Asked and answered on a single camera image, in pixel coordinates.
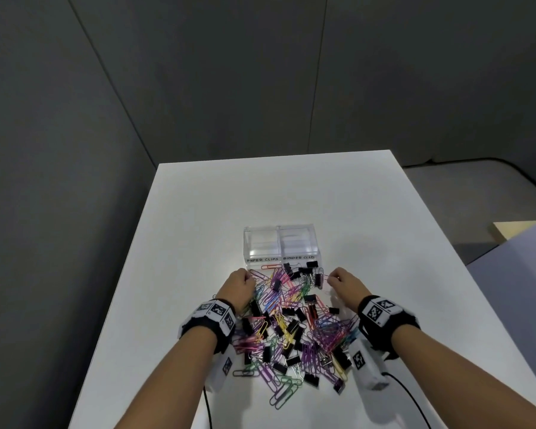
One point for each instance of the person's left hand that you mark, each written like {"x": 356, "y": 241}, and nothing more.
{"x": 234, "y": 288}

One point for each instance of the person's right hand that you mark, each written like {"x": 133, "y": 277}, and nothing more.
{"x": 350, "y": 288}

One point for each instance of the person's right fingers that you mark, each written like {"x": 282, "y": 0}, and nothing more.
{"x": 336, "y": 279}

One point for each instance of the person's left fingers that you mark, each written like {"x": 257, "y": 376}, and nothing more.
{"x": 249, "y": 281}

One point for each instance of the person's left forearm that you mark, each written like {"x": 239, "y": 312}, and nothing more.
{"x": 169, "y": 379}

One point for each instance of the person's right forearm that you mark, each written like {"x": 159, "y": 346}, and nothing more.
{"x": 455, "y": 375}

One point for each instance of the clear acrylic two-compartment box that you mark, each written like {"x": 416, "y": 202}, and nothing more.
{"x": 280, "y": 245}

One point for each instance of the black wristband with marker tags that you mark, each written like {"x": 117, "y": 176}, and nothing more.
{"x": 384, "y": 314}
{"x": 214, "y": 318}

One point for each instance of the pile of black binder clips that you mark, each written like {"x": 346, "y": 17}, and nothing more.
{"x": 295, "y": 314}

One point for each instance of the pile of coloured paper clips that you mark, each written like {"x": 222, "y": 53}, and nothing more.
{"x": 272, "y": 377}

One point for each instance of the pale grey side table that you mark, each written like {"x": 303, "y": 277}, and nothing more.
{"x": 518, "y": 285}

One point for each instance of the beige board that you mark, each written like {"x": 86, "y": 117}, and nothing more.
{"x": 513, "y": 230}

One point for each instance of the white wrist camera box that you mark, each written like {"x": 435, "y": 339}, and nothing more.
{"x": 367, "y": 364}
{"x": 221, "y": 370}

